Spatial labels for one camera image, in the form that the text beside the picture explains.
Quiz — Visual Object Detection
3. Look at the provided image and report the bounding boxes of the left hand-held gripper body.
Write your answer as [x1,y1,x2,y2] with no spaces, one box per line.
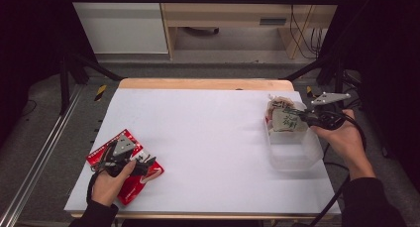
[97,133,148,177]

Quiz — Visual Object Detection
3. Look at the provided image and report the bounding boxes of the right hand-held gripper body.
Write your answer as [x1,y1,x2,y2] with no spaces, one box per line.
[310,91,352,131]

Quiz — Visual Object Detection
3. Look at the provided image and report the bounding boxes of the beige and green sauce packet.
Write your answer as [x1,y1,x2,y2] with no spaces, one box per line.
[268,106,309,134]

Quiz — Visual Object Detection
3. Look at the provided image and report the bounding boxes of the red snack packet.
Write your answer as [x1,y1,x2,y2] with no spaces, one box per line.
[85,128,165,206]

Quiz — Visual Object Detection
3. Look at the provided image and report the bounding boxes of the orange snack packet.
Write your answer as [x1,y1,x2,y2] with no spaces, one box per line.
[265,93,297,123]

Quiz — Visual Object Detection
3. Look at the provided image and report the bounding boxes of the clear plastic bin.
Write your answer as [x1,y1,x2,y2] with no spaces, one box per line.
[263,99,325,172]

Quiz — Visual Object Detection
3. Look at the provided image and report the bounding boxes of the person's right hand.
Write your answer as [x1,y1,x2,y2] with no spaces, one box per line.
[311,108,373,175]

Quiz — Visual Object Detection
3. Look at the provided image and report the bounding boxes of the person's left hand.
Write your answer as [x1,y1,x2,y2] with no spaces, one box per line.
[90,160,137,207]

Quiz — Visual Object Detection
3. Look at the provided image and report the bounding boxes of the yellow and black tape strip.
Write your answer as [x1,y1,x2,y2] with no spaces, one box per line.
[305,85,323,101]
[94,83,108,102]

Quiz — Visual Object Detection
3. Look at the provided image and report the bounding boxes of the black metal stand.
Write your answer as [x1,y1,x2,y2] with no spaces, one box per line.
[282,53,347,104]
[58,51,124,116]

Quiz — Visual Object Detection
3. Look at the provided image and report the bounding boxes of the white sheet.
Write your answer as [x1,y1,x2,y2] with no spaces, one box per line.
[63,87,342,215]

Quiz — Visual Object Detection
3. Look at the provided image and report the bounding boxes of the black curtain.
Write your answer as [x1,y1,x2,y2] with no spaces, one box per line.
[0,0,100,146]
[318,0,420,191]

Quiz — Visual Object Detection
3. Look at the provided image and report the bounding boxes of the wooden table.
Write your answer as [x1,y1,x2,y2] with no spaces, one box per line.
[70,77,335,220]

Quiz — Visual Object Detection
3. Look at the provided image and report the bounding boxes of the white cabinet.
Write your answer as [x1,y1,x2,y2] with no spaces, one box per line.
[66,0,169,55]

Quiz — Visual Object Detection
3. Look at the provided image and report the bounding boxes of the light wooden desk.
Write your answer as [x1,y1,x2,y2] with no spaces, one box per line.
[157,0,343,60]

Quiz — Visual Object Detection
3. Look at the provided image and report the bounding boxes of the right hand-held gripper cable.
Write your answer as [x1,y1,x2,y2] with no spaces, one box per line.
[306,111,368,227]

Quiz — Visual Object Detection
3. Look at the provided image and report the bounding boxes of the hand-held gripper cable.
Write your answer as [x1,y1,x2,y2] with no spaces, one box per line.
[306,111,368,227]
[85,147,113,206]

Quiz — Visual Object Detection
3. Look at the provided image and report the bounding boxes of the left hand-held gripper cable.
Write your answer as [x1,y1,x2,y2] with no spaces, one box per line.
[85,147,113,206]

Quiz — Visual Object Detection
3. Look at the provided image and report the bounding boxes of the hanging black cables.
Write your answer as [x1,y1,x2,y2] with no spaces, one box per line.
[286,0,328,60]

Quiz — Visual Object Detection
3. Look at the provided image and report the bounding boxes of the thin black floor cable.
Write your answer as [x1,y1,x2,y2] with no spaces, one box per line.
[16,98,38,120]

